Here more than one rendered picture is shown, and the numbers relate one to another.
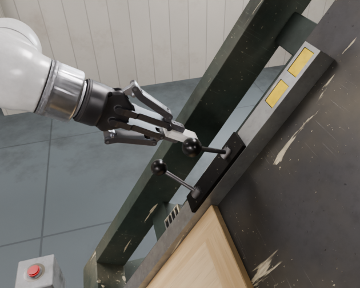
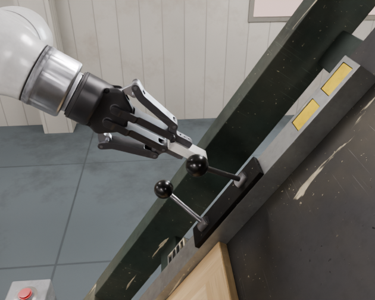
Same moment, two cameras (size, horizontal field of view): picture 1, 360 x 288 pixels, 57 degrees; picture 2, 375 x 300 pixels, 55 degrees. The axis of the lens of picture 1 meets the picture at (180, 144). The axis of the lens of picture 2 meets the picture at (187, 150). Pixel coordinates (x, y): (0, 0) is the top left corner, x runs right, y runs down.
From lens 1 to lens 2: 0.10 m
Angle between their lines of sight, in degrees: 9
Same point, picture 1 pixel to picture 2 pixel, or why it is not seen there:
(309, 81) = (345, 102)
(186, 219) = (188, 255)
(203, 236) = (203, 278)
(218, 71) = (248, 90)
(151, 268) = not seen: outside the picture
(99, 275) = not seen: outside the picture
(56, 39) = (107, 62)
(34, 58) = (25, 38)
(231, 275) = not seen: outside the picture
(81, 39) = (132, 64)
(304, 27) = (352, 46)
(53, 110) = (38, 98)
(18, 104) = (0, 87)
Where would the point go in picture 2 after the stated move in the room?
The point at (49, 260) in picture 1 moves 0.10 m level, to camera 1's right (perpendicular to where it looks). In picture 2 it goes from (44, 286) to (75, 289)
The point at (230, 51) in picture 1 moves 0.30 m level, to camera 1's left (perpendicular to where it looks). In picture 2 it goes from (263, 68) to (127, 62)
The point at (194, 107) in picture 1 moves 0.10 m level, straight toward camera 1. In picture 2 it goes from (218, 130) to (212, 152)
